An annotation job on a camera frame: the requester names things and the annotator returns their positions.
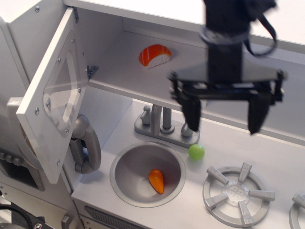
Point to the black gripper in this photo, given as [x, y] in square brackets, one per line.
[227, 74]

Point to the white toy microwave door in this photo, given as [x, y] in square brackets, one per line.
[51, 104]

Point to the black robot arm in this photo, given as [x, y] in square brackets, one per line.
[228, 22]

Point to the green toy ball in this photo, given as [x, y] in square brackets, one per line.
[196, 152]

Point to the silver toy faucet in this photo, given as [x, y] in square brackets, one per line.
[157, 122]

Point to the salmon sushi toy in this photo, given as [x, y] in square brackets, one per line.
[154, 55]

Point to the silver stove burner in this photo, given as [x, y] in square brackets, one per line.
[298, 204]
[235, 196]

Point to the orange toy carrot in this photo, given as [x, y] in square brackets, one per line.
[156, 180]

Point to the silver round sink bowl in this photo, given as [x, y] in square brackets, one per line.
[130, 169]

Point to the white toy kitchen cabinet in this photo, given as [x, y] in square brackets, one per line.
[113, 34]

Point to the grey toy telephone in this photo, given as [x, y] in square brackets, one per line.
[85, 146]

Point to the grey fridge ice dispenser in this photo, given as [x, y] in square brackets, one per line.
[16, 168]

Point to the grey oven door handle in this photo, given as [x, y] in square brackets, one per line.
[65, 222]

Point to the grey fridge door handle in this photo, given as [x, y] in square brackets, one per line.
[12, 107]

